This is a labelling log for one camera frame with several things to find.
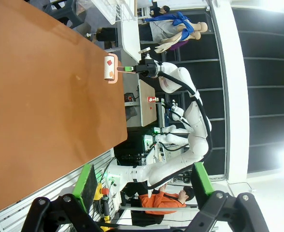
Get black shelving unit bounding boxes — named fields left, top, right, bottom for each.
left=231, top=7, right=284, bottom=174

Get person in orange jacket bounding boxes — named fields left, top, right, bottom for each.
left=137, top=185, right=196, bottom=215

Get beige mannequin blue cloth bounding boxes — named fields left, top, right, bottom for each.
left=144, top=11, right=209, bottom=54

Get white plastic dish rack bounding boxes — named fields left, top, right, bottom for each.
left=90, top=0, right=137, bottom=25

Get pink lint roller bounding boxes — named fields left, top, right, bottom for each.
left=103, top=53, right=137, bottom=85

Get small wooden table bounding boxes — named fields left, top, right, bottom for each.
left=138, top=79, right=157, bottom=128

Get beige mannequin purple cloth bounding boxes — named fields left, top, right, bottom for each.
left=168, top=31, right=202, bottom=51

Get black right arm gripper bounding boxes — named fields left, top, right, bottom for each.
left=122, top=58, right=162, bottom=79

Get black yellow handheld controller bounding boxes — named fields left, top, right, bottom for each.
left=99, top=197, right=113, bottom=228

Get left gripper right finger with black green pad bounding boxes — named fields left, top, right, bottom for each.
left=186, top=161, right=270, bottom=232

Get left gripper left finger with black green pad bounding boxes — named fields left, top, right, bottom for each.
left=21, top=164, right=101, bottom=232

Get equipment rack green lights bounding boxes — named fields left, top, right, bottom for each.
left=142, top=127, right=158, bottom=157

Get black plastic chair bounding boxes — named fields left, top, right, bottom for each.
left=44, top=0, right=87, bottom=28

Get black-haired person dark top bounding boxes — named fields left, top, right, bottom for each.
left=151, top=5, right=171, bottom=18

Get white counter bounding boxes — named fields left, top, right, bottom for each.
left=121, top=20, right=144, bottom=62

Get yellow red emergency stop button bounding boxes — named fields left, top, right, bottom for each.
left=93, top=183, right=110, bottom=201

